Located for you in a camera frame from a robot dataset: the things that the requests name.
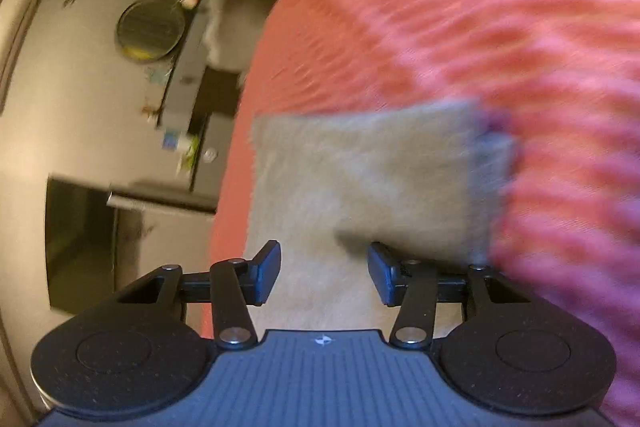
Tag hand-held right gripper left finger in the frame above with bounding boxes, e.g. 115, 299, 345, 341
117, 241, 282, 350

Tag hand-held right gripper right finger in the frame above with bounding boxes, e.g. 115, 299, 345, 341
367, 242, 532, 350

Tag grey pants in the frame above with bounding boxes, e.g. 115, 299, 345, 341
247, 99, 518, 343

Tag grey cabinet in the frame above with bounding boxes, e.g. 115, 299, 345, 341
189, 112, 240, 208

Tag white standing air conditioner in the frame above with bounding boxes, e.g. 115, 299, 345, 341
106, 179, 218, 214

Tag green packet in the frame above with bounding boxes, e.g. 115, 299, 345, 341
176, 134, 200, 175

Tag grey vanity desk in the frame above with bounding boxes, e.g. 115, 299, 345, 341
156, 0, 221, 130

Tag white fluffy chair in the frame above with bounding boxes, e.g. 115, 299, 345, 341
201, 0, 252, 74

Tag round mirror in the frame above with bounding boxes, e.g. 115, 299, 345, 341
116, 0, 185, 62

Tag pink ribbed blanket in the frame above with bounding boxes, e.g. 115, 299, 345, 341
202, 0, 640, 427

